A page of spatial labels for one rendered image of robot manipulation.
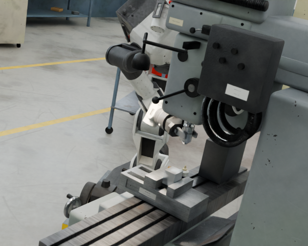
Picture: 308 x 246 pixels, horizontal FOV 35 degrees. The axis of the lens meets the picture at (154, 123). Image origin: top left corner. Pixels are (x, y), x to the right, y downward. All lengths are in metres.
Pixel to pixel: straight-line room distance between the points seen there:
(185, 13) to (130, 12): 0.55
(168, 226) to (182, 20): 0.76
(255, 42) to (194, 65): 0.46
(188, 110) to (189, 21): 0.32
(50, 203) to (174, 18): 2.28
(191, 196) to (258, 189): 0.45
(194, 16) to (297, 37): 0.37
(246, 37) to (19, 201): 2.68
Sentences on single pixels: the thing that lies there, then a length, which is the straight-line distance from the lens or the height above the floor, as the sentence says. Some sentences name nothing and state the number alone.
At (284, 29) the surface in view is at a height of 1.73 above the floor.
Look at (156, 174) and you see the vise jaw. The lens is 2.01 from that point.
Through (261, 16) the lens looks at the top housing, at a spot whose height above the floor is 1.76.
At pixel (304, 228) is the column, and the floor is 1.19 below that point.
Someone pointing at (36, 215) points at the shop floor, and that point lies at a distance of 3.60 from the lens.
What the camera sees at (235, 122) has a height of 1.39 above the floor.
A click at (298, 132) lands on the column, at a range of 1.51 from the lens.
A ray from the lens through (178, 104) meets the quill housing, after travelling 1.84.
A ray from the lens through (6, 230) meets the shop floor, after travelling 3.44.
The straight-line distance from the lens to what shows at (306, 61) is 1.60.
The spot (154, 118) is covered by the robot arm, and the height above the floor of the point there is 1.23.
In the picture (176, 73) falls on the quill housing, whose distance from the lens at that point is 1.83.
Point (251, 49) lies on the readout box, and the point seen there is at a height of 1.69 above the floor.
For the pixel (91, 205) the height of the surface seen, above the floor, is 0.73.
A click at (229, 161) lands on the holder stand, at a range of 2.30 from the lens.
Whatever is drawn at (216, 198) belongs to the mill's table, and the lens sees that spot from 2.18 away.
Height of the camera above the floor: 1.90
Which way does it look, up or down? 19 degrees down
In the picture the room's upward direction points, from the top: 11 degrees clockwise
